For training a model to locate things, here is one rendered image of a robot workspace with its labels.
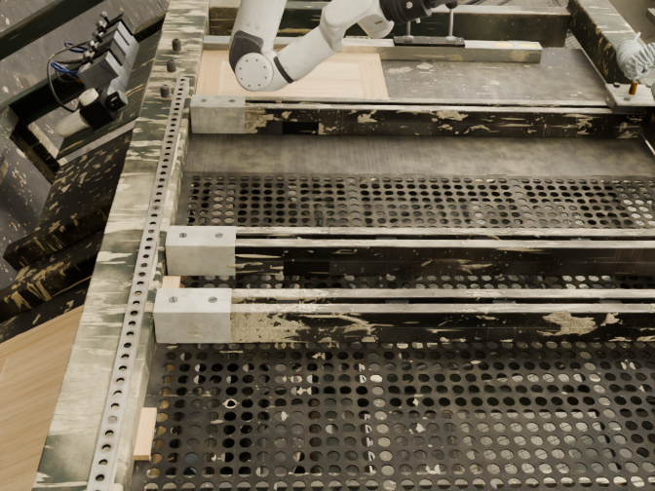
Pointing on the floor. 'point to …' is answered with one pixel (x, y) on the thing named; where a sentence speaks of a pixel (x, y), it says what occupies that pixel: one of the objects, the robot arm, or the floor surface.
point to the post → (41, 23)
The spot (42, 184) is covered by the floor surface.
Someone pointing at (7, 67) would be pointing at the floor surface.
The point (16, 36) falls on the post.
